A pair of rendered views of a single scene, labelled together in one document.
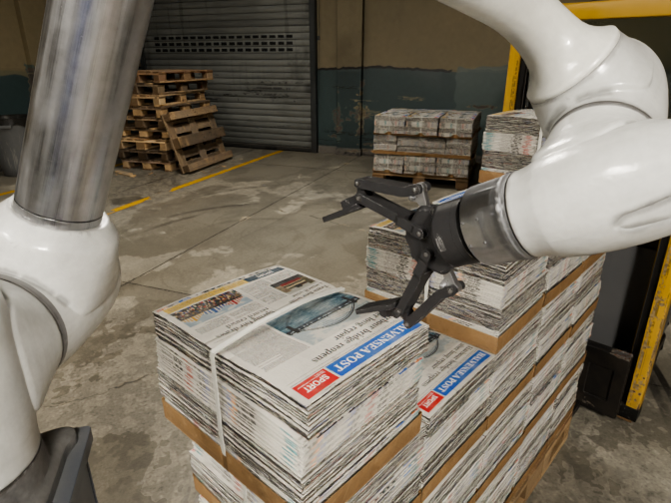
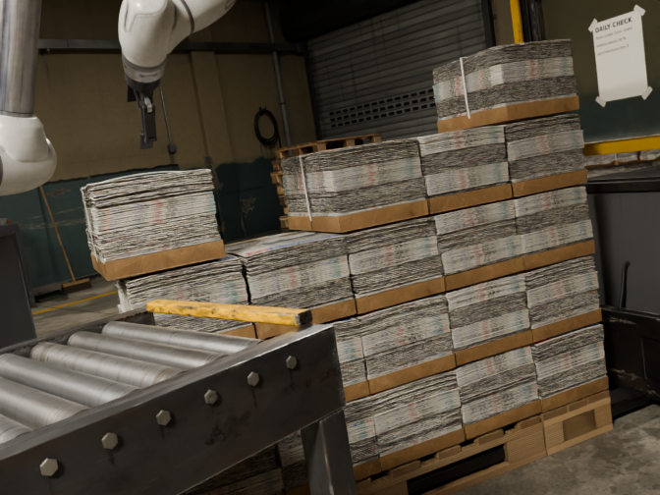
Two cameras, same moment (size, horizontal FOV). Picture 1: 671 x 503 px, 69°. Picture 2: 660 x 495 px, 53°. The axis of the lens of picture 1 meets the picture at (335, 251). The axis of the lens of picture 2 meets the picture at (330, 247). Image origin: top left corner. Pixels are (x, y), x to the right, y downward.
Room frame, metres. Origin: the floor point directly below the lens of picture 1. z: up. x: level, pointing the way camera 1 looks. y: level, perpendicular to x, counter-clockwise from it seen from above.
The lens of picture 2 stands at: (-0.68, -1.07, 1.03)
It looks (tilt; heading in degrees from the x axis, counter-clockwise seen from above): 7 degrees down; 25
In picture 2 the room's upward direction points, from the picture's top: 9 degrees counter-clockwise
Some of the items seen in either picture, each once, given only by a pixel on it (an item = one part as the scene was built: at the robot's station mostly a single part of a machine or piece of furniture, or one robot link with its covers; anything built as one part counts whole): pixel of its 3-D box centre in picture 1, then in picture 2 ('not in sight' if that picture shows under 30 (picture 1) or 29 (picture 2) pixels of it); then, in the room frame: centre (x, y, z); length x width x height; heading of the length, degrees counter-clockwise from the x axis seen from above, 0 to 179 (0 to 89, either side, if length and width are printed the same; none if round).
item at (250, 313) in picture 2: not in sight; (219, 310); (0.23, -0.43, 0.81); 0.43 x 0.03 x 0.02; 69
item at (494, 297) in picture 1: (455, 268); (350, 187); (1.17, -0.31, 0.95); 0.38 x 0.29 x 0.23; 49
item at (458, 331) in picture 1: (452, 298); (354, 215); (1.17, -0.31, 0.86); 0.38 x 0.29 x 0.04; 49
